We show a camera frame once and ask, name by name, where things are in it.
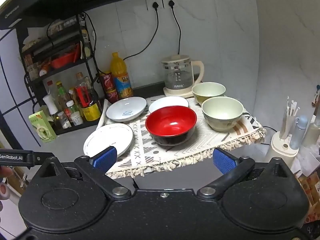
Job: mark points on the red cola can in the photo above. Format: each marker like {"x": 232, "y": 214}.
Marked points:
{"x": 107, "y": 81}
{"x": 112, "y": 95}

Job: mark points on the glass electric kettle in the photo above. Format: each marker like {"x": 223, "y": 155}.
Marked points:
{"x": 180, "y": 72}

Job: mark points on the wall socket with plug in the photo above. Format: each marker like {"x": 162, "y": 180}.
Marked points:
{"x": 166, "y": 3}
{"x": 149, "y": 4}

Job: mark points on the red plastic-framed item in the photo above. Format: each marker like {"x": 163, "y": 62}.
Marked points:
{"x": 83, "y": 95}

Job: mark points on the person's left hand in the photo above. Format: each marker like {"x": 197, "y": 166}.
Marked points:
{"x": 5, "y": 172}

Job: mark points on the white plate Bakery print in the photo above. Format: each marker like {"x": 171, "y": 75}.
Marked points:
{"x": 168, "y": 101}

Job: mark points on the red cola can lower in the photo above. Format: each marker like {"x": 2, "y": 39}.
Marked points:
{"x": 112, "y": 95}

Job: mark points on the green cardboard box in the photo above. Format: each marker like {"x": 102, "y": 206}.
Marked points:
{"x": 42, "y": 127}

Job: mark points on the pale green bowl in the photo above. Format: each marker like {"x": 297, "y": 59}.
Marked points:
{"x": 205, "y": 90}
{"x": 222, "y": 112}

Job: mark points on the cream utensil holder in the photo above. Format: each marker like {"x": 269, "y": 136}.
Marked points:
{"x": 279, "y": 145}

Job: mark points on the yellow-label dark sauce bottle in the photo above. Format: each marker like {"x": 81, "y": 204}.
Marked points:
{"x": 92, "y": 112}

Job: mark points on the orange juice bottle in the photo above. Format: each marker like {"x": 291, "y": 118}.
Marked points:
{"x": 120, "y": 76}

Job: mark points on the red bowl on shelf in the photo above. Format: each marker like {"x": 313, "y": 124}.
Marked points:
{"x": 65, "y": 58}

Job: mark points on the cream kettle base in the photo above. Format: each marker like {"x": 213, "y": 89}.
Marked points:
{"x": 185, "y": 93}

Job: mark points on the right wall socket with plug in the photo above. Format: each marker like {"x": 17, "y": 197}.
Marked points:
{"x": 166, "y": 3}

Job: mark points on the pale blue bottle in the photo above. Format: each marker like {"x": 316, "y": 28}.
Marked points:
{"x": 301, "y": 124}

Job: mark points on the patterned fringed table cloth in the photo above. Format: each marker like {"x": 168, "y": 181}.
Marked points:
{"x": 145, "y": 155}

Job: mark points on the pale green bowl front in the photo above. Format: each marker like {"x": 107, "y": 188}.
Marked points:
{"x": 222, "y": 112}

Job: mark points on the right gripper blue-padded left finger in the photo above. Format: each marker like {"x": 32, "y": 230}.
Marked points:
{"x": 95, "y": 168}

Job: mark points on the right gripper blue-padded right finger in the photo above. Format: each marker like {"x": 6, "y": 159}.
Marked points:
{"x": 233, "y": 169}

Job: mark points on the red cola can upper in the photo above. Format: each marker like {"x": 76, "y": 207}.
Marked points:
{"x": 107, "y": 81}

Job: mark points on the white plate Sweet print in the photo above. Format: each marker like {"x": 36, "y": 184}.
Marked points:
{"x": 126, "y": 109}

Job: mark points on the left wall socket with plug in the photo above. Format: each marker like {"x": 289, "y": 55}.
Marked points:
{"x": 149, "y": 4}

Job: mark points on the red and black bowl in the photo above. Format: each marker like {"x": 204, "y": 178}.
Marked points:
{"x": 172, "y": 125}

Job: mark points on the black metal spice rack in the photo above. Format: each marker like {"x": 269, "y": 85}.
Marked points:
{"x": 41, "y": 79}

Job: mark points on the white flat plate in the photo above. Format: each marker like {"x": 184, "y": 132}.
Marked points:
{"x": 117, "y": 135}

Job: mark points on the white-cap seasoning bottle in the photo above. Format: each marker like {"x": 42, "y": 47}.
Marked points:
{"x": 48, "y": 100}

